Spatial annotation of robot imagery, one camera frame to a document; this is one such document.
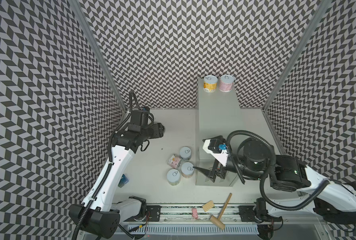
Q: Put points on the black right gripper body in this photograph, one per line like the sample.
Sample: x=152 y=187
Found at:
x=220 y=167

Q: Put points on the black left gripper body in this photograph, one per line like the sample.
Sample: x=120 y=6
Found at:
x=154 y=131

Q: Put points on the yellow labelled can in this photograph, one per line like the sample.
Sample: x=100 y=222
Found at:
x=210 y=84

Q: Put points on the pink labelled can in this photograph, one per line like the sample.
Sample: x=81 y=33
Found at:
x=226 y=83

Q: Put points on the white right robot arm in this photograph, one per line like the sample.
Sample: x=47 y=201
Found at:
x=335 y=202

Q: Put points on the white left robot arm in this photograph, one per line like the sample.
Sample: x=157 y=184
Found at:
x=122 y=147

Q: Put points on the white metal cabinet counter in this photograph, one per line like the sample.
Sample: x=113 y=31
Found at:
x=218 y=114

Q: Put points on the orange labelled can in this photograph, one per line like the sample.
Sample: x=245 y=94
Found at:
x=187 y=170

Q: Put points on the small wooden block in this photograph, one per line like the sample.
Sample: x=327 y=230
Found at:
x=208 y=206

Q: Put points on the can near cabinet upper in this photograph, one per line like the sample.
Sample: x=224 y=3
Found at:
x=185 y=153

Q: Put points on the green labelled front can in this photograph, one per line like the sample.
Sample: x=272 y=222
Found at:
x=173 y=177

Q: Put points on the pink can lying sideways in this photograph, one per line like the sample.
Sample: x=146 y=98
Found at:
x=175 y=161

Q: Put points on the pink eraser block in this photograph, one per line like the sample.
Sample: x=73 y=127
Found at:
x=195 y=213

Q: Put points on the wooden mallet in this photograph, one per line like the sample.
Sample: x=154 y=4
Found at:
x=217 y=220

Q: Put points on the blue toy block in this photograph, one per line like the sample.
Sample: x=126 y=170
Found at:
x=123 y=181

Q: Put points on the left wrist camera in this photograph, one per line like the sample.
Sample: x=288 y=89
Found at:
x=140 y=120

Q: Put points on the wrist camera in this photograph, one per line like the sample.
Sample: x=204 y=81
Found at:
x=140 y=120
x=217 y=147

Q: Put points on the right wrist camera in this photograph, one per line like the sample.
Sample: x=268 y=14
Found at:
x=217 y=147

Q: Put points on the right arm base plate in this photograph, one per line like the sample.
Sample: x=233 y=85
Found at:
x=257 y=215

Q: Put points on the aluminium front rail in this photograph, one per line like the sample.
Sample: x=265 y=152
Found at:
x=178 y=214

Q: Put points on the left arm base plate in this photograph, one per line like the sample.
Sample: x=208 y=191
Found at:
x=150 y=213

